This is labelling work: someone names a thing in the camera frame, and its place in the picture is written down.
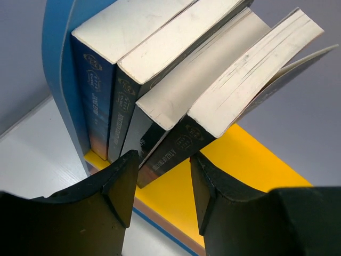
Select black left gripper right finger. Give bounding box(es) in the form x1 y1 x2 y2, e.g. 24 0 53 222
190 153 340 255

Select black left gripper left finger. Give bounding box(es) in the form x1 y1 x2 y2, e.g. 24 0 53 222
1 150 139 255

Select Little Women book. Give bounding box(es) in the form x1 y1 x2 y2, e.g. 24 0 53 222
121 8 270 165

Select Jane Eyre book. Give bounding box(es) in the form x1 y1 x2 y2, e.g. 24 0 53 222
71 1 192 160

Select A Tale of Two Cities book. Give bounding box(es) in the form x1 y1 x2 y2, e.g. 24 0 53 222
137 8 331 188

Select Nineteen Eighty-Four book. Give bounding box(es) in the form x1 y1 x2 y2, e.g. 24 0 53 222
108 0 252 163

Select blue and yellow bookshelf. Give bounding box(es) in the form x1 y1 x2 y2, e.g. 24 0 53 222
42 1 309 255

